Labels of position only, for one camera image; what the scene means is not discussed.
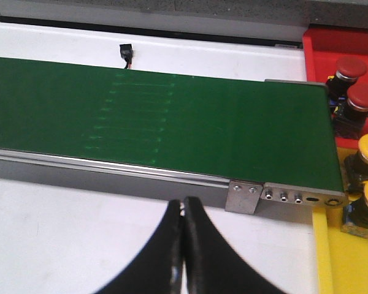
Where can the red mushroom push button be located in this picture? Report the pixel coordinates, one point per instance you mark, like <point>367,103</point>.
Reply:
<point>348,70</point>
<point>350,117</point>

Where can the yellow plastic tray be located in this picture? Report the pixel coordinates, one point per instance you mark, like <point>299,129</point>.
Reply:
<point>341,258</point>

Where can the grey speckled stone counter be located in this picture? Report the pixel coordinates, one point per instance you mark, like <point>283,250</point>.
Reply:
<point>295,13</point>

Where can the black belt sensor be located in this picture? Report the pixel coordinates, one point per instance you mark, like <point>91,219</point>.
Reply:
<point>126,53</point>

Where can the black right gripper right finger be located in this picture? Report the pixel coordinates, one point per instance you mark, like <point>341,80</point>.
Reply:
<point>212,265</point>

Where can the white conveyor back rail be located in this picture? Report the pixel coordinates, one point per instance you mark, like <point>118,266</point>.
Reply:
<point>94,47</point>

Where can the yellow mushroom push button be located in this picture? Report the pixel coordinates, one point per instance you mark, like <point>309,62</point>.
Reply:
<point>356,166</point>
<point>355,216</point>

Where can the red plastic tray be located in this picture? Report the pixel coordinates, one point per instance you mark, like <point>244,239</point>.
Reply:
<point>323,46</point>

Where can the green conveyor belt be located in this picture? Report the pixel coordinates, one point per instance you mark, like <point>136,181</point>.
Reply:
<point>250,130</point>

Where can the aluminium conveyor front rail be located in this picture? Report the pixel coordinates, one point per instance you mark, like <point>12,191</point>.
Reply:
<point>149,182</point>

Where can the metal rail corner bracket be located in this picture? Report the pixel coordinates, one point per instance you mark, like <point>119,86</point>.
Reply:
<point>243,197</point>

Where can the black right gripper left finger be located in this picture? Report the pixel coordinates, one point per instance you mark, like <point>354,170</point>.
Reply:
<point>158,267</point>

